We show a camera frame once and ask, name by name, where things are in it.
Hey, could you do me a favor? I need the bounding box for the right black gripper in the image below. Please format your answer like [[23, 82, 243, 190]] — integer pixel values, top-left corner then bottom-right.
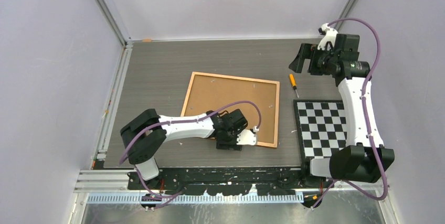
[[289, 43, 338, 76]]

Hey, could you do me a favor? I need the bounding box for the orange handled screwdriver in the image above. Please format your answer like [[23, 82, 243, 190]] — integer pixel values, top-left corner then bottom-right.
[[289, 74, 300, 98]]

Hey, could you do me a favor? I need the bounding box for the wooden picture frame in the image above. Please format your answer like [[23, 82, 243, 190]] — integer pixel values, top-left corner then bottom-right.
[[181, 72, 280, 148]]

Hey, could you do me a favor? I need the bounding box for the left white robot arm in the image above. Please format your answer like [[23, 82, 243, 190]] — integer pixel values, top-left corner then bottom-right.
[[120, 109, 257, 189]]

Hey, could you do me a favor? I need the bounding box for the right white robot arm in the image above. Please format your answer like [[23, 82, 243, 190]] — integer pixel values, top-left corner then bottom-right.
[[289, 34, 395, 188]]

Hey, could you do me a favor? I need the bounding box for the black white checkerboard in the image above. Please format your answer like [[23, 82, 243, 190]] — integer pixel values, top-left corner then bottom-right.
[[292, 100, 347, 168]]

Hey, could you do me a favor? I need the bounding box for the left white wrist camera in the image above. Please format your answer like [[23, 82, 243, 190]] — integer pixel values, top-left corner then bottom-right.
[[236, 126, 259, 146]]

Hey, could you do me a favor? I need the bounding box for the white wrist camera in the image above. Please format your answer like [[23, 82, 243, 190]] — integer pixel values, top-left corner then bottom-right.
[[236, 126, 259, 146], [317, 23, 338, 51]]

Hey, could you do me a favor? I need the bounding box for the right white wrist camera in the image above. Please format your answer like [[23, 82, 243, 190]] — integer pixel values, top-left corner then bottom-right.
[[317, 23, 338, 51]]

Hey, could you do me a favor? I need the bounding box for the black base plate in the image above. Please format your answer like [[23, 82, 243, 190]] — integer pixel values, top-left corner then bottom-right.
[[127, 167, 330, 196]]

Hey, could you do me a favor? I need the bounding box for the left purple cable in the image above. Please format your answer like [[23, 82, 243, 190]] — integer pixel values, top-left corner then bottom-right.
[[119, 100, 263, 210]]

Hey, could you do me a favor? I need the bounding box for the purple cable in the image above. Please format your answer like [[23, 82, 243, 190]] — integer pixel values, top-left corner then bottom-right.
[[311, 17, 389, 210], [119, 100, 263, 210]]

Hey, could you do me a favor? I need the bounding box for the aluminium rail front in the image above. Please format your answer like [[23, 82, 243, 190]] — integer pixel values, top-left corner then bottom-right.
[[73, 170, 391, 205]]

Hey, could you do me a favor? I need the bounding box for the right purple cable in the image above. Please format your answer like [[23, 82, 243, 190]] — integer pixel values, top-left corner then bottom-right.
[[311, 17, 389, 210]]

